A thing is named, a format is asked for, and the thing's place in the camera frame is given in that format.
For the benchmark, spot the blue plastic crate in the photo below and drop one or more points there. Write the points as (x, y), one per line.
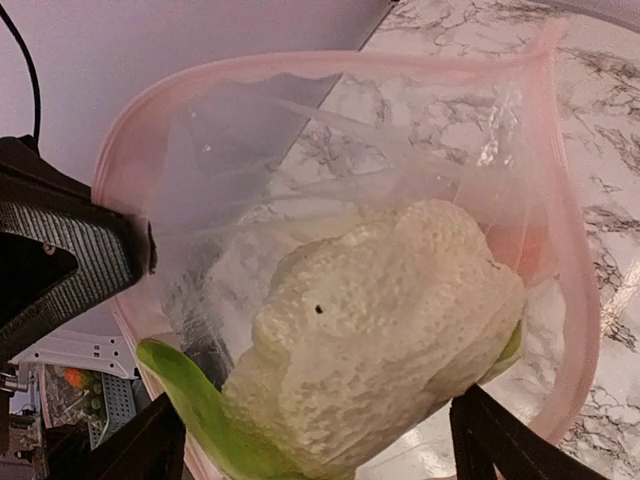
(118, 405)

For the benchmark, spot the white cauliflower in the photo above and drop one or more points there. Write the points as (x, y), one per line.
(361, 337)

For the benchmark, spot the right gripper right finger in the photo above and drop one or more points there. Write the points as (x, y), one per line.
(490, 443)

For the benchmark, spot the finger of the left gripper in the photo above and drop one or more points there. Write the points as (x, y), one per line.
(41, 292)
(41, 203)

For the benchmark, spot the clear zip top bag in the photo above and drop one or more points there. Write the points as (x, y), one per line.
(236, 163)

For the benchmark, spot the background orange toy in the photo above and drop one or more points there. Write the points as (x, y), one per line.
(77, 378)

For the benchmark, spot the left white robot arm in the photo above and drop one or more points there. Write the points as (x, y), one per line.
(104, 352)

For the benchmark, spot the red bell pepper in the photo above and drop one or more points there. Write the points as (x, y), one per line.
(526, 249)

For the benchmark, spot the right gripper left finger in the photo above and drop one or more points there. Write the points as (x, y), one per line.
(150, 446)

